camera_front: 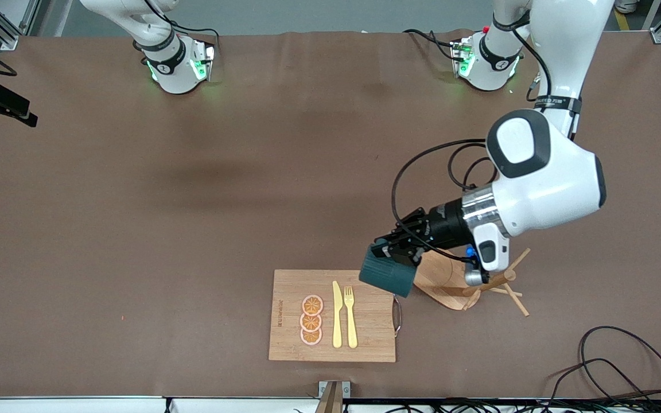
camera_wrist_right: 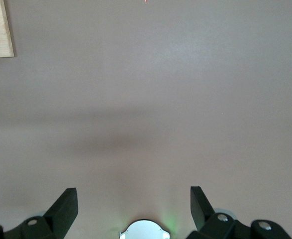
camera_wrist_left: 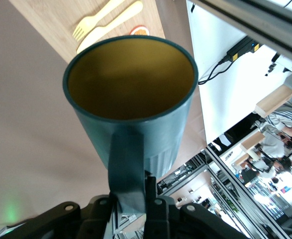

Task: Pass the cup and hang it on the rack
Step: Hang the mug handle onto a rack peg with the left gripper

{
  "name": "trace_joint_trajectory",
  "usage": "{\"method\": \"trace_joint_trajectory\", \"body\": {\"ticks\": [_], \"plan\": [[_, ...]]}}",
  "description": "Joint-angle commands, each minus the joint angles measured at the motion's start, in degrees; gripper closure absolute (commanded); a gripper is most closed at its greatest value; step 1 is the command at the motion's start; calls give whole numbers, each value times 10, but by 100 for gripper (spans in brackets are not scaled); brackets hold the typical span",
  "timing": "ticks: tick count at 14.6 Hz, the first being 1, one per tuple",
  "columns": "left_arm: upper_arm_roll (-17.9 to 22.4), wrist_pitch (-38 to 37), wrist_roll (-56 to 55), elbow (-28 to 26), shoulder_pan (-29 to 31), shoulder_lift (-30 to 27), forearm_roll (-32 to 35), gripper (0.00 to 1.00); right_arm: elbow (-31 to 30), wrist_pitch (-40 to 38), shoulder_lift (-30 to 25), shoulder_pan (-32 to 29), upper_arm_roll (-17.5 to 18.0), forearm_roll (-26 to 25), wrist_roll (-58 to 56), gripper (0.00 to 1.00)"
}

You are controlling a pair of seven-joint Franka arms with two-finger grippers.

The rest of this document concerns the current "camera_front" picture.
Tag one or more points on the yellow plastic fork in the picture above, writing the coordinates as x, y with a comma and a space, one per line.
352, 327

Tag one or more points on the yellow plastic knife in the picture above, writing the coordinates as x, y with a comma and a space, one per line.
337, 321

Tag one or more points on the toy orange slice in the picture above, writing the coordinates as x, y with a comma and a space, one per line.
312, 304

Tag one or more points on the bamboo cutting board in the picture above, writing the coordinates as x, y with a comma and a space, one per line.
365, 310

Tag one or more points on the wooden mug rack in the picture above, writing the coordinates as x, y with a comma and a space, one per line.
439, 281

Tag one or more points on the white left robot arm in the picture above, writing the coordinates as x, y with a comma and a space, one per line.
548, 178

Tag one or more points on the metal bracket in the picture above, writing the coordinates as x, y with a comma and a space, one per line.
346, 389

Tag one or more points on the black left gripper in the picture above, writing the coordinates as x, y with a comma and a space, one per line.
444, 224

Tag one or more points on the dark green ribbed cup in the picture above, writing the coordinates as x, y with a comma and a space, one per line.
385, 275

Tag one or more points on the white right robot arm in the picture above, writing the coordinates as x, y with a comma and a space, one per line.
175, 74

